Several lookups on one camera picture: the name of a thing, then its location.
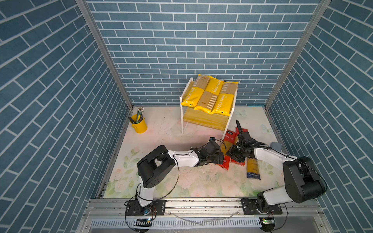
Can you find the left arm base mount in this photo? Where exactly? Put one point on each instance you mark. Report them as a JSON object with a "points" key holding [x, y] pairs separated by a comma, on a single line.
{"points": [[156, 208]]}

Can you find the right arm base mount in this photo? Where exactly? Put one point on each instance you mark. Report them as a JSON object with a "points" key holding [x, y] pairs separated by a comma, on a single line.
{"points": [[258, 206]]}

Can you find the blue oval sponge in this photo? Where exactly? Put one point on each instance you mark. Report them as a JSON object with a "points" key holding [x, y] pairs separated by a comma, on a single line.
{"points": [[276, 146]]}

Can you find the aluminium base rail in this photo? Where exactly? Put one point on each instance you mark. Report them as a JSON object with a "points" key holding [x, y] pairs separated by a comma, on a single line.
{"points": [[203, 215]]}

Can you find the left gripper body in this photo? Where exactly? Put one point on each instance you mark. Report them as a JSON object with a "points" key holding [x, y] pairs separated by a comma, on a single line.
{"points": [[214, 158]]}

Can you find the white wooden two-tier shelf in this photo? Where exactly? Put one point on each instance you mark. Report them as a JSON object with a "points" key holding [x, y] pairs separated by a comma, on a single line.
{"points": [[214, 121]]}

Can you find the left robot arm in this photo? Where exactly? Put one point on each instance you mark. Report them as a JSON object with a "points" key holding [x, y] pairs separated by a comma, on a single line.
{"points": [[156, 165]]}

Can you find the pens in cup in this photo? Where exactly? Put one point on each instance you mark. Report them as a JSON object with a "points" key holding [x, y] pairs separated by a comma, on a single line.
{"points": [[138, 117]]}

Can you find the blue spaghetti package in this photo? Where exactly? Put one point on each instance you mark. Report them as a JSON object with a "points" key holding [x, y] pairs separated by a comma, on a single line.
{"points": [[253, 169]]}

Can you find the yellow pen cup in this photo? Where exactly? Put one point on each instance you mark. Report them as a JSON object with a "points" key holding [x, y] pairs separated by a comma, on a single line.
{"points": [[141, 126]]}

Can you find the yellow Pastatime pasta package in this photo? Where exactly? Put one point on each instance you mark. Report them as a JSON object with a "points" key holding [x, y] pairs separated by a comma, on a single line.
{"points": [[192, 97]]}

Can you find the red spaghetti package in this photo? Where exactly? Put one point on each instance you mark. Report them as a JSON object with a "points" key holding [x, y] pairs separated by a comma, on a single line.
{"points": [[228, 142], [237, 153]]}

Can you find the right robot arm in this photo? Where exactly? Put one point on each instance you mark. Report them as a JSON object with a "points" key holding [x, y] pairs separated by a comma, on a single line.
{"points": [[302, 182]]}

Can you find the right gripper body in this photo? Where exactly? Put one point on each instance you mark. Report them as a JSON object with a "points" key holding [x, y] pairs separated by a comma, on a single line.
{"points": [[237, 153]]}

